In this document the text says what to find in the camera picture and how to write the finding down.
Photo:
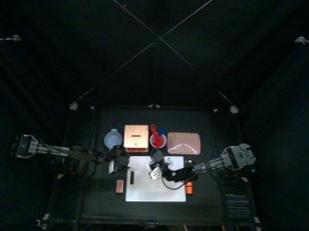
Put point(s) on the pink tray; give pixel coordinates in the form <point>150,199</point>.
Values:
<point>183,143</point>

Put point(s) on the grey bowl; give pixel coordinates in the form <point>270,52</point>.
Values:
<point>112,140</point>

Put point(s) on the white text label sticker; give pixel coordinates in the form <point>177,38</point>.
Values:
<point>237,205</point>

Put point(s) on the white cutting board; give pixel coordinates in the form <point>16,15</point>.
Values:
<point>149,189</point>

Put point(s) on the red plastic cup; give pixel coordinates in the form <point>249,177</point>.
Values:
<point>158,143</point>

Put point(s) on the red toy spatula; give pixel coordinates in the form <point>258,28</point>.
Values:
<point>154,130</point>

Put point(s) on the white frame corner bracket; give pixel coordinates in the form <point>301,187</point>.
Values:
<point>233,109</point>
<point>301,39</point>
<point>72,106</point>
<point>15,38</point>

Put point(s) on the wooden box red front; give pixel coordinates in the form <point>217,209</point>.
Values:
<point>135,138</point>

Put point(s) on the toy salmon nigiri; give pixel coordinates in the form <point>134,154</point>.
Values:
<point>119,186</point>

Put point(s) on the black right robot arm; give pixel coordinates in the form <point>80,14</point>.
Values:
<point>225,161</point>

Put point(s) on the orange toy piece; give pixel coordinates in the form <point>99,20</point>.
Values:
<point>189,188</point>

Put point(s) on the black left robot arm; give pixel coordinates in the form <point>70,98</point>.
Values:
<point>56,149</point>

